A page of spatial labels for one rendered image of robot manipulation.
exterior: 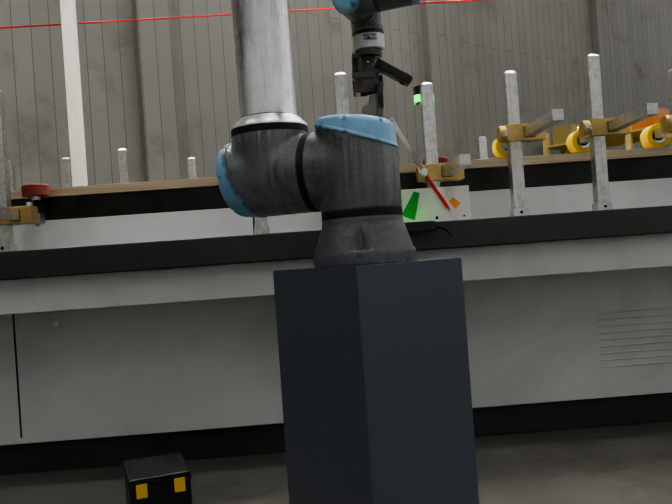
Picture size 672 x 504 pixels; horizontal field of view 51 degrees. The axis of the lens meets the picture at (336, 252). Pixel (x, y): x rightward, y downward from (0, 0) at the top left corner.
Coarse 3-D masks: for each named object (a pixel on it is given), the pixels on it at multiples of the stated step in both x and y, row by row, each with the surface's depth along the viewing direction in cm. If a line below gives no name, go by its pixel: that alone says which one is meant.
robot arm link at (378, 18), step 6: (378, 12) 198; (372, 18) 196; (378, 18) 198; (354, 24) 199; (360, 24) 197; (366, 24) 197; (372, 24) 197; (378, 24) 198; (354, 30) 199; (360, 30) 198; (366, 30) 197; (372, 30) 197; (378, 30) 198
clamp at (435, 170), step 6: (432, 168) 207; (438, 168) 207; (432, 174) 207; (438, 174) 207; (456, 174) 208; (462, 174) 208; (420, 180) 208; (426, 180) 207; (432, 180) 207; (438, 180) 208; (444, 180) 209; (450, 180) 210; (456, 180) 212
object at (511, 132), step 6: (498, 126) 211; (504, 126) 209; (510, 126) 208; (516, 126) 208; (522, 126) 208; (498, 132) 210; (504, 132) 208; (510, 132) 208; (516, 132) 208; (522, 132) 208; (498, 138) 211; (504, 138) 209; (510, 138) 208; (516, 138) 208; (522, 138) 208; (528, 138) 208; (534, 138) 208; (540, 138) 209
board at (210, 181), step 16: (480, 160) 229; (496, 160) 230; (528, 160) 230; (544, 160) 230; (560, 160) 230; (576, 160) 230; (16, 192) 224; (64, 192) 225; (80, 192) 225; (96, 192) 225; (112, 192) 225
